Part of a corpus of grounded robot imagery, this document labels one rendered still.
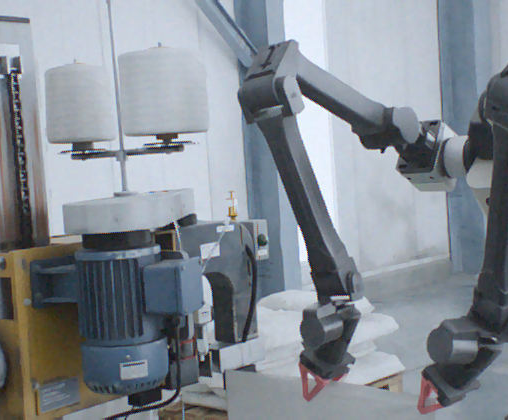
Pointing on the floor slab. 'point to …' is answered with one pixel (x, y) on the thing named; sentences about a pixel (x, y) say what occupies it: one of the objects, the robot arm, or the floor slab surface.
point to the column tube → (4, 162)
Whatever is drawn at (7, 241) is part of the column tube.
